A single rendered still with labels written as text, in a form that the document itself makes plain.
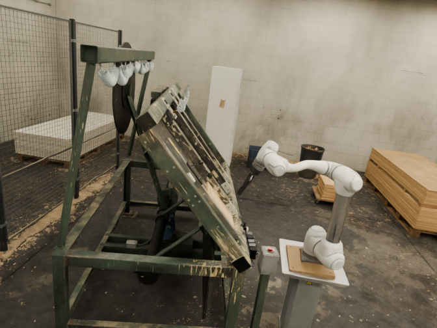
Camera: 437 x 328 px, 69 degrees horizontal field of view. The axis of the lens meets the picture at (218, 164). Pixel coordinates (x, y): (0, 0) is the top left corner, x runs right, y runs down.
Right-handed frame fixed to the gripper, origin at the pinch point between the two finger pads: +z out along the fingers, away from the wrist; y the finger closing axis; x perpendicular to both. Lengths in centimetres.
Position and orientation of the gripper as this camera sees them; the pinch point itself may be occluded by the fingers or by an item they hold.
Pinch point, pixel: (240, 190)
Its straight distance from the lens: 223.6
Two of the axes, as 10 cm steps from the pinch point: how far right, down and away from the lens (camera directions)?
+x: 8.5, 5.3, 0.5
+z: -5.1, 7.9, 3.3
